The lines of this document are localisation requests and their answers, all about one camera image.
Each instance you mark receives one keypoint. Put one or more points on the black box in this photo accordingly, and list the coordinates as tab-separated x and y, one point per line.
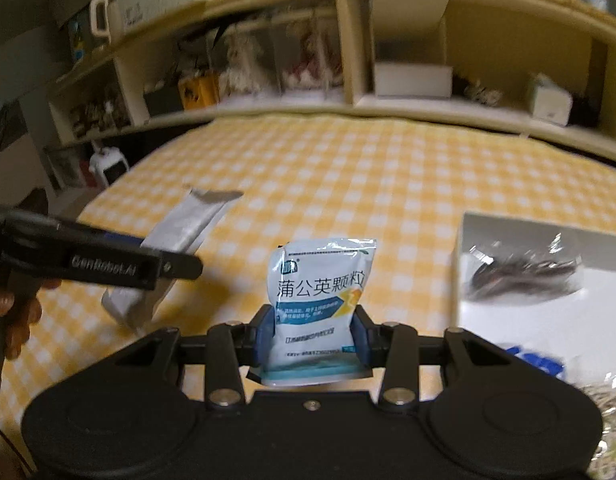
162	104

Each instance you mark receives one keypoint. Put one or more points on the small blue white packet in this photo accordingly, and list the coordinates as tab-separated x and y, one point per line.
538	361

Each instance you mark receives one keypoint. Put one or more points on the person's left hand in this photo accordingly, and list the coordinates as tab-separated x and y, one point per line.
23	325

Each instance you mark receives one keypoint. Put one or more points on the white open storage box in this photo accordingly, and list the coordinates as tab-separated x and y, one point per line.
413	80

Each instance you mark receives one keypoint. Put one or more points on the white space heater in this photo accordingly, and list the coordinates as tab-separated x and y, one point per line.
110	167

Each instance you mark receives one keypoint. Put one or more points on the blue white medicine sachet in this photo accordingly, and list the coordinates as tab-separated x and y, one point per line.
320	285

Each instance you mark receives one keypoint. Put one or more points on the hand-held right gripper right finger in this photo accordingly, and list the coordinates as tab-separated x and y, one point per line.
361	334

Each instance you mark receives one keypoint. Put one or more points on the yellow box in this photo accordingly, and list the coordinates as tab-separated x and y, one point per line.
199	92

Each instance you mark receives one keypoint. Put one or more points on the cluster of small jars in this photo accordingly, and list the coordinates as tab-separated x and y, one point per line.
98	117

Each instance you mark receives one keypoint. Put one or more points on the blue can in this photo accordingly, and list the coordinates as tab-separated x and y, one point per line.
78	40

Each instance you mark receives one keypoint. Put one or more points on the long grey white packet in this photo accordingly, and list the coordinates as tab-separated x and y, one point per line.
183	230

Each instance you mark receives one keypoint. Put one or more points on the small white carton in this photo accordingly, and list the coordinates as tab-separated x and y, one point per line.
550	101

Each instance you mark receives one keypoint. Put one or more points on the clear display case with figures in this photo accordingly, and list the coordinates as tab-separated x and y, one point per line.
288	65

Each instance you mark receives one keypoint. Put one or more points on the white shallow box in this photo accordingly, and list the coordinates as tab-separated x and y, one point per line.
538	320

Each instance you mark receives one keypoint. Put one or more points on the pile of small dark trinkets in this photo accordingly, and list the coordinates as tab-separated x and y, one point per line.
480	92

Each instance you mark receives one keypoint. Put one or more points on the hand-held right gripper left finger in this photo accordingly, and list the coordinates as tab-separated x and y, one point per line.
264	334

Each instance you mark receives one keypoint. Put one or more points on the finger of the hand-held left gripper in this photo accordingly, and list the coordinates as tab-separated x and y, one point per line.
98	234
108	265

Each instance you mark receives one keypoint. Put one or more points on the yellow checked bed sheet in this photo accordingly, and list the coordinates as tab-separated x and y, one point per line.
338	175

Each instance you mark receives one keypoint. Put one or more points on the black fluffy item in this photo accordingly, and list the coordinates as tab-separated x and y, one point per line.
585	112

